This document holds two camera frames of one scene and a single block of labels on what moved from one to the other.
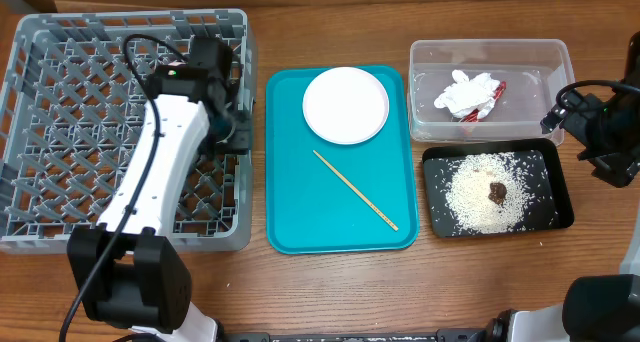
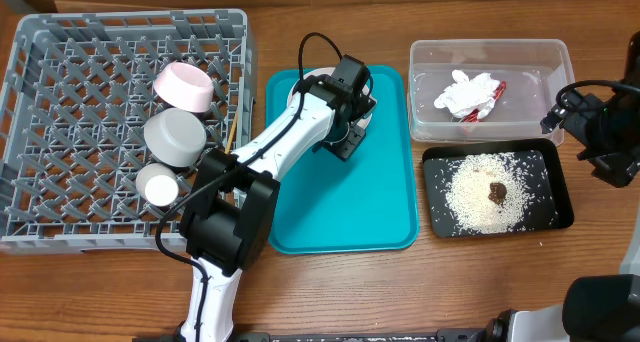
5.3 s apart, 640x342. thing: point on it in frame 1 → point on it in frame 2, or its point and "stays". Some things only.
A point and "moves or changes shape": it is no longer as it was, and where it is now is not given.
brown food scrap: (497, 192) stays
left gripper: (241, 137) → (343, 145)
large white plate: (345, 105) moves or changes shape
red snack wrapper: (473, 115) stays
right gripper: (616, 168) stays
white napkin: (465, 96) stays
